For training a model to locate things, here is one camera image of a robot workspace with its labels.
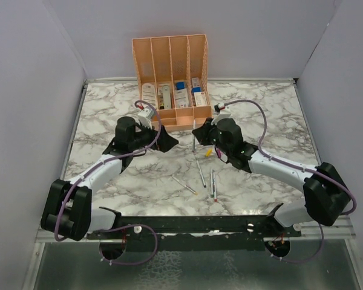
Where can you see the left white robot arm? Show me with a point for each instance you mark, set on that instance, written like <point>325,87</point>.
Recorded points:
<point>68,211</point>

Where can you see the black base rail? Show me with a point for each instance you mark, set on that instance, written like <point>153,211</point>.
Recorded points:
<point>191,233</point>

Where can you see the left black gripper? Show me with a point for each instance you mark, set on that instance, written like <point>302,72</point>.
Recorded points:
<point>164,142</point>

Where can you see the red tipped pen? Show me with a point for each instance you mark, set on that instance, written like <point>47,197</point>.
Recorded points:
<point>214,186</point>

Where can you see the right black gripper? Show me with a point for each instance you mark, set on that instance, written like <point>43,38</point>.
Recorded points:
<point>202,132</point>

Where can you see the white oval package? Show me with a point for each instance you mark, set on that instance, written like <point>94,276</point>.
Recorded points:
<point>148,93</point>

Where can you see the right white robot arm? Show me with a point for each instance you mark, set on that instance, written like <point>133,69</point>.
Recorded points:
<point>325,196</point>

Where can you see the yellow pen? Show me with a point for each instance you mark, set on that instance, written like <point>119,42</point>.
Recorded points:
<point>184,185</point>

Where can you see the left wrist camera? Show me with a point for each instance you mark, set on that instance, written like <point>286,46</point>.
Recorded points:
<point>145,117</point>

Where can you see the purple pen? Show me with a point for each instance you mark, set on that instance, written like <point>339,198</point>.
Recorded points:
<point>193,136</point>

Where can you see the yellow pen cap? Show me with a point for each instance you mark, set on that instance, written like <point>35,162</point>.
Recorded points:
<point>208,153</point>

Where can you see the orange desk organizer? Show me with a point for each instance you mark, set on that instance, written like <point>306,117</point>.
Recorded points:
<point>170,59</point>

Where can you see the white blue box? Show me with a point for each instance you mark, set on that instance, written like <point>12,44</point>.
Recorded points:
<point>181,95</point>

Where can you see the green pen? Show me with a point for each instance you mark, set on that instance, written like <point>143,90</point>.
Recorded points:
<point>211,183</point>

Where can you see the blue pen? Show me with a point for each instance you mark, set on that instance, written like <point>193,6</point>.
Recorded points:
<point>201,174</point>

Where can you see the white red box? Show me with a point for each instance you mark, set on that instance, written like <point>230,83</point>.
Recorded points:
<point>198,92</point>

